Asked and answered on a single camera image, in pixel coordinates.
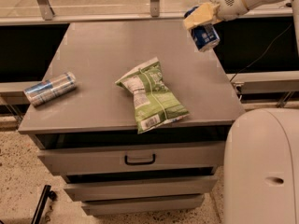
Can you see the bottom grey drawer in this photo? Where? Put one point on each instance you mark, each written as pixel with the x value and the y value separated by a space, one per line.
pixel 137 205

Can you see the middle metal window bracket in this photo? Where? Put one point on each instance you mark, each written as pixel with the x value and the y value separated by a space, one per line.
pixel 154 8

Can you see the metal window bracket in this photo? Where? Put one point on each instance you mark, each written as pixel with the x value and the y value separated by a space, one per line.
pixel 46 10
pixel 154 8

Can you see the left metal window bracket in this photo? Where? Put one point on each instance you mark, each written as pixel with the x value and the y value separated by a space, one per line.
pixel 46 10

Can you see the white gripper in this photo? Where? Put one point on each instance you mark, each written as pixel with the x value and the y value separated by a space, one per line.
pixel 230 3

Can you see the grey drawer cabinet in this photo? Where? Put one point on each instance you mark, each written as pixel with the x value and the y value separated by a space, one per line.
pixel 98 113

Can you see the green chip bag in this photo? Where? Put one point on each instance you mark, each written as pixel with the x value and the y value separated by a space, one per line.
pixel 155 105

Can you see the silver blue energy drink can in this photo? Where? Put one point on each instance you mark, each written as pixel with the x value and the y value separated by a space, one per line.
pixel 50 89

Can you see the top grey drawer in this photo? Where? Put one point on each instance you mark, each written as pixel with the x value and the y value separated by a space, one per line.
pixel 105 160

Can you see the blue pepsi can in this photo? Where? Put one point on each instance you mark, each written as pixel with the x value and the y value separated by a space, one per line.
pixel 205 37

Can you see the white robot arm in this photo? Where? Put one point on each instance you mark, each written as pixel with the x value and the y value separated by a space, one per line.
pixel 261 157

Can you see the black stand leg left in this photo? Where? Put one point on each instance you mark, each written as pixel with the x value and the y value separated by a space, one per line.
pixel 47 194

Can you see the middle grey drawer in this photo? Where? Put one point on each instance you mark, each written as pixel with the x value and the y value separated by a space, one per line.
pixel 144 188

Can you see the grey drawer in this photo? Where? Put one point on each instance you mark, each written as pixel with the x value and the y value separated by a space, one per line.
pixel 137 205
pixel 144 188
pixel 105 160

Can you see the black drawer handle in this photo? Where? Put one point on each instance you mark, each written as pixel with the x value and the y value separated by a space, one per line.
pixel 136 161

